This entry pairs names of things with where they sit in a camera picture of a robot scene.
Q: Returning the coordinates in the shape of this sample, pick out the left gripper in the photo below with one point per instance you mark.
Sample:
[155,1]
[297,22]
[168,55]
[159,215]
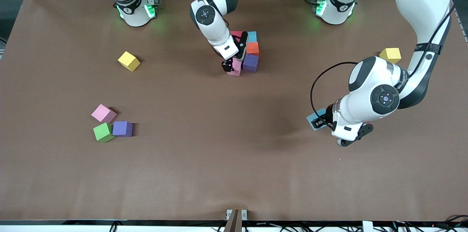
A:
[323,119]

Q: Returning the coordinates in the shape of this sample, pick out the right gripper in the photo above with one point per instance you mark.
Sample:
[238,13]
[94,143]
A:
[227,65]

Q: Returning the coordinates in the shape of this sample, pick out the blue foam cube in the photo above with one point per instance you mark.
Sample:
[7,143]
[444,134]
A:
[252,36]
[313,118]

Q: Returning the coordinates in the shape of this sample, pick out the pink foam cube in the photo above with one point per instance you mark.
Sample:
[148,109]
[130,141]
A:
[236,68]
[103,113]

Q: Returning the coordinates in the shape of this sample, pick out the purple foam cube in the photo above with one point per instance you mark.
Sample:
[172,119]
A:
[122,128]
[251,63]

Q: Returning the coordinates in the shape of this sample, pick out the orange foam cube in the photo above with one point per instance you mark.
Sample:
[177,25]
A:
[253,48]

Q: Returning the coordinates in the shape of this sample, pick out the red foam cube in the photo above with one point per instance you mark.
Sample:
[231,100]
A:
[237,34]

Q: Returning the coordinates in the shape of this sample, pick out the green foam cube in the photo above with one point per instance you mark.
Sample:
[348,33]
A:
[103,132]

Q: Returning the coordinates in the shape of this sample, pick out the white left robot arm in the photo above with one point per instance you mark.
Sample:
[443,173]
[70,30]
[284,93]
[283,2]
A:
[384,98]

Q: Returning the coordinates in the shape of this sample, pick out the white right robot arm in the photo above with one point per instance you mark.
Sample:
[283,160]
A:
[204,14]

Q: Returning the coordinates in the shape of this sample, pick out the yellow foam cube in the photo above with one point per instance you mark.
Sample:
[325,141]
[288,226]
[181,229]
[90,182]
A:
[128,61]
[389,55]

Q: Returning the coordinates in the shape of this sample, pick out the brown table mat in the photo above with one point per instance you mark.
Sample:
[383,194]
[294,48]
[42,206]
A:
[234,173]

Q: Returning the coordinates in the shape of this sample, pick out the white label tag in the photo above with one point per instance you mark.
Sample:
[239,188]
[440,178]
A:
[367,226]

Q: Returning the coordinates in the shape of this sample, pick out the metal bracket with pole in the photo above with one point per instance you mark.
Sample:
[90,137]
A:
[234,221]

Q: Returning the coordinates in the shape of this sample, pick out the aluminium frame profile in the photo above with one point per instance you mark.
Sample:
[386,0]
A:
[463,29]

